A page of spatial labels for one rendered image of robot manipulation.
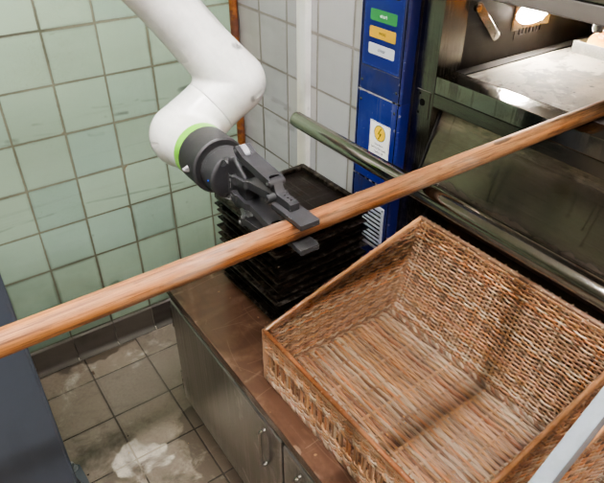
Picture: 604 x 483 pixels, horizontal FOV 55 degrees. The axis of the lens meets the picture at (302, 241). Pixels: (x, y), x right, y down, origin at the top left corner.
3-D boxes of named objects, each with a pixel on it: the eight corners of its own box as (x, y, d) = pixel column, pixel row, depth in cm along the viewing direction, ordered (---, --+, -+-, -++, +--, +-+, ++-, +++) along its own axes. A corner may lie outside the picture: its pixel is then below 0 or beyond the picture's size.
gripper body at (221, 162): (241, 136, 89) (273, 158, 83) (243, 184, 94) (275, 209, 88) (197, 148, 86) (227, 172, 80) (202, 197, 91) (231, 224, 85)
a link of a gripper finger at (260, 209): (229, 188, 85) (229, 195, 86) (269, 233, 79) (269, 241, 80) (252, 180, 87) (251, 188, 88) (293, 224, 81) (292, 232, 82)
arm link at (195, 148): (176, 188, 94) (170, 135, 89) (240, 169, 100) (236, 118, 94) (194, 203, 90) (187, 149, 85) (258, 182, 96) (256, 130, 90)
